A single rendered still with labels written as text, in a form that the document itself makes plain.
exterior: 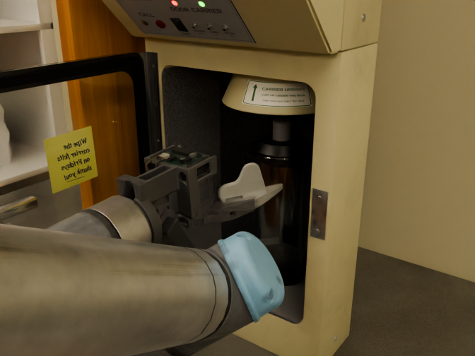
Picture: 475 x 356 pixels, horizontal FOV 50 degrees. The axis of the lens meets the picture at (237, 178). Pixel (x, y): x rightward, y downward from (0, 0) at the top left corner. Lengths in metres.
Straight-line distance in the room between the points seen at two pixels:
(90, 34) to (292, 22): 0.34
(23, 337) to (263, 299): 0.23
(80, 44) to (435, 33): 0.62
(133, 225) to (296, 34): 0.27
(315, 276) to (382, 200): 0.44
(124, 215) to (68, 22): 0.34
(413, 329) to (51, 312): 0.76
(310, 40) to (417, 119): 0.51
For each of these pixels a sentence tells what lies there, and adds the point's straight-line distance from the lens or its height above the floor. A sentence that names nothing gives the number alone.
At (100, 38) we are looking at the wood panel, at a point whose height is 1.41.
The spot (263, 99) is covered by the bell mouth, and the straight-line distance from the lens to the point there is 0.70.
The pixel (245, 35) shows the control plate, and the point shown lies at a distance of 0.63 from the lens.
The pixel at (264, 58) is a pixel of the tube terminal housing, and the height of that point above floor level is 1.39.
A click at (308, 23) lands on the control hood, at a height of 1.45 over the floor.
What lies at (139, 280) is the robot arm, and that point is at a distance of 0.31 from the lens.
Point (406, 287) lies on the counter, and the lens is 1.04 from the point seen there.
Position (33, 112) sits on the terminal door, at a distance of 0.68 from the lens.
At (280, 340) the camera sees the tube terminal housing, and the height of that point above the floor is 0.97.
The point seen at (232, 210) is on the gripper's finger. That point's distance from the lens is 0.62.
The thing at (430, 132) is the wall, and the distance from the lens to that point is 1.05.
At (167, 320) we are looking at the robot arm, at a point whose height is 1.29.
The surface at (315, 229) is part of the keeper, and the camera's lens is 0.69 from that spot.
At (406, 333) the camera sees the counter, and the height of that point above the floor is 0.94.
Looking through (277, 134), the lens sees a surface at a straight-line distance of 0.79.
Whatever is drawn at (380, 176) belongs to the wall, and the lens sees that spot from 1.11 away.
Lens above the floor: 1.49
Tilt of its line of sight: 22 degrees down
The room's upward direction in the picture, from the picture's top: straight up
